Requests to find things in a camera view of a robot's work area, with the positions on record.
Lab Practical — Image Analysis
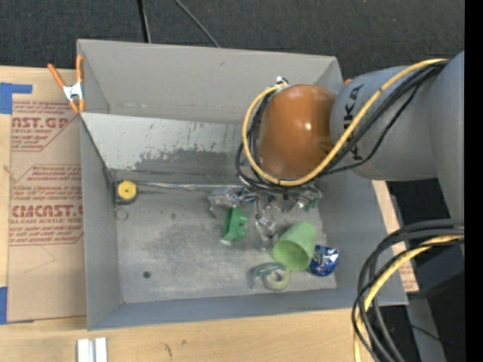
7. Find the grey metal bin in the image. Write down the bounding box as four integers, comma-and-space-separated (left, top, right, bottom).
76, 38, 411, 331

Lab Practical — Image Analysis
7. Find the brown cardboard board, red print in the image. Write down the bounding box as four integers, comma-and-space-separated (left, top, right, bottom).
0, 65, 420, 326

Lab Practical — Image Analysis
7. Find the yellow and black round object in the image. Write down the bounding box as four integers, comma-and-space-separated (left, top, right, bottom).
115, 179, 140, 205

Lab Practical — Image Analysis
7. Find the light green plastic cup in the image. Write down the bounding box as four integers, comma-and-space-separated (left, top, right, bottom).
271, 220, 318, 273

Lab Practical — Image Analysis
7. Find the blue foil packet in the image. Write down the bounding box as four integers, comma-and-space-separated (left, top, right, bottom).
309, 244, 340, 278

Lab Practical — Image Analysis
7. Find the pale green tape roll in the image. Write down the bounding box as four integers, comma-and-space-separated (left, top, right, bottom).
250, 261, 293, 293

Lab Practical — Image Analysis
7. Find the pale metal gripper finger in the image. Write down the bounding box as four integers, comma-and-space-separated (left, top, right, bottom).
208, 188, 243, 219
254, 212, 279, 250

